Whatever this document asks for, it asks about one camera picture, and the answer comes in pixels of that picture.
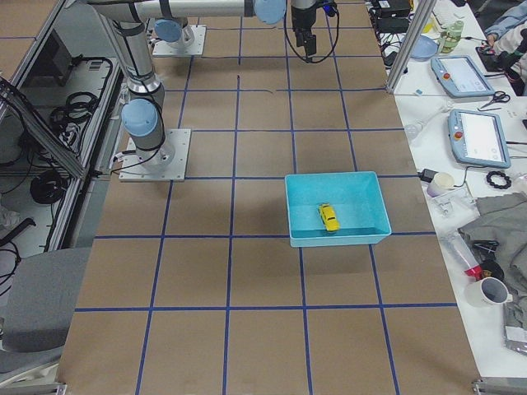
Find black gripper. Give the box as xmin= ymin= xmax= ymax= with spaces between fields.
xmin=291 ymin=0 xmax=317 ymax=56

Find yellow toy beetle car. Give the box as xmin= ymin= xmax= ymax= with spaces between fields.
xmin=318 ymin=203 xmax=340 ymax=232

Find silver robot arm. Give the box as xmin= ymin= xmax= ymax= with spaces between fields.
xmin=100 ymin=16 xmax=174 ymax=168
xmin=88 ymin=0 xmax=322 ymax=58

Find blue plate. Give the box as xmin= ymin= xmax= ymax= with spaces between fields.
xmin=410 ymin=35 xmax=438 ymax=61

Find green bottle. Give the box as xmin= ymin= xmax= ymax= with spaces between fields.
xmin=438 ymin=20 xmax=464 ymax=54

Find far teach pendant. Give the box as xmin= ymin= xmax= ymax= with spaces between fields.
xmin=430 ymin=56 xmax=495 ymax=98

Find teach pendant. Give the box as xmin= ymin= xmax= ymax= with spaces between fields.
xmin=447 ymin=109 xmax=511 ymax=169
xmin=430 ymin=56 xmax=495 ymax=98

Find teal plastic bin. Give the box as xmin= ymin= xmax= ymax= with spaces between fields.
xmin=285 ymin=171 xmax=392 ymax=248

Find near teach pendant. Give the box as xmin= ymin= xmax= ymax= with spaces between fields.
xmin=447 ymin=109 xmax=511 ymax=169

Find scissors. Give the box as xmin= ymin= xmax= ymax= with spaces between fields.
xmin=478 ymin=91 xmax=511 ymax=111

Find grey cloth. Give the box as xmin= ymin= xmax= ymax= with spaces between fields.
xmin=459 ymin=193 xmax=526 ymax=309

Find white mug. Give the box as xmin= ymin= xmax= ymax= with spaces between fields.
xmin=464 ymin=277 xmax=513 ymax=307

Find grey chair seat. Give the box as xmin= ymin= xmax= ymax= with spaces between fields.
xmin=2 ymin=247 xmax=91 ymax=354

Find aluminium frame post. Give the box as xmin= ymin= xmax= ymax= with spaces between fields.
xmin=385 ymin=0 xmax=436 ymax=94

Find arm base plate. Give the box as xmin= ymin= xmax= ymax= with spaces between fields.
xmin=119 ymin=128 xmax=191 ymax=182
xmin=152 ymin=22 xmax=207 ymax=58

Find black bead bracelet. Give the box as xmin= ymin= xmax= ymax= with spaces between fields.
xmin=486 ymin=170 xmax=511 ymax=190

